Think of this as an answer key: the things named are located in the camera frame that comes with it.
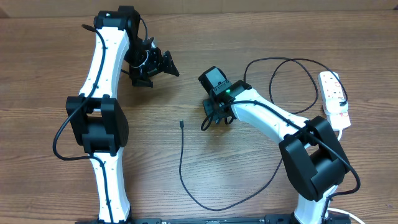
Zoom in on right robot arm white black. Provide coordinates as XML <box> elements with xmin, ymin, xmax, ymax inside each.
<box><xmin>198</xmin><ymin>67</ymin><xmax>352</xmax><ymax>223</ymax></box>

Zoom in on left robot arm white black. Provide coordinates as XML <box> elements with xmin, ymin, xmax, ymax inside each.
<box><xmin>65</xmin><ymin>6</ymin><xmax>179</xmax><ymax>223</ymax></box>

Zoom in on white charger adapter plug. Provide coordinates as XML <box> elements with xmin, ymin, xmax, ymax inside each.
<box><xmin>323</xmin><ymin>98</ymin><xmax>349</xmax><ymax>115</ymax></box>

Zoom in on white power strip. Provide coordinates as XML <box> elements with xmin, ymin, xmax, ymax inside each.
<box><xmin>318</xmin><ymin>71</ymin><xmax>351</xmax><ymax>131</ymax></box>

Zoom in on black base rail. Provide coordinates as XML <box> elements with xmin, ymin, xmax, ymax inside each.
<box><xmin>75</xmin><ymin>214</ymin><xmax>351</xmax><ymax>224</ymax></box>

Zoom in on white power strip cord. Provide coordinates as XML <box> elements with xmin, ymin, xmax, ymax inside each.
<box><xmin>328</xmin><ymin>129</ymin><xmax>366</xmax><ymax>224</ymax></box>

